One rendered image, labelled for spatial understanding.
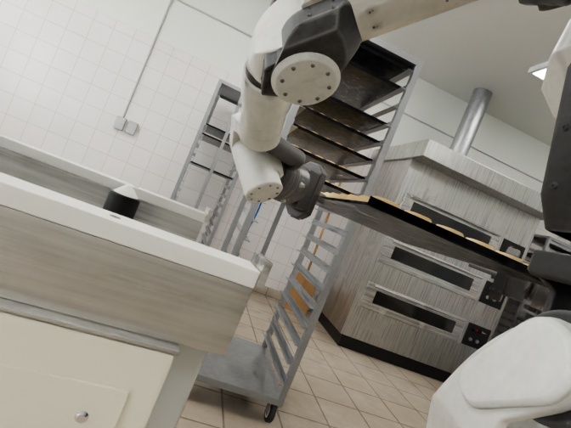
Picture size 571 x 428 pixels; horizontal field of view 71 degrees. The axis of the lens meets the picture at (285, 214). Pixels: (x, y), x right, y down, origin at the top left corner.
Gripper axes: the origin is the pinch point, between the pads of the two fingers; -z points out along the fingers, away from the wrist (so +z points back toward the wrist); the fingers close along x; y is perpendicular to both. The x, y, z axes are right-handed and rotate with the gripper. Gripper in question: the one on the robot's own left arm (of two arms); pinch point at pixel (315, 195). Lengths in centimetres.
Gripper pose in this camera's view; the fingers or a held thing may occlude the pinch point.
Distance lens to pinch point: 89.3
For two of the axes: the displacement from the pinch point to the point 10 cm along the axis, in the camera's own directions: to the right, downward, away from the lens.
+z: -5.2, -2.1, -8.3
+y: -7.6, -3.2, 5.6
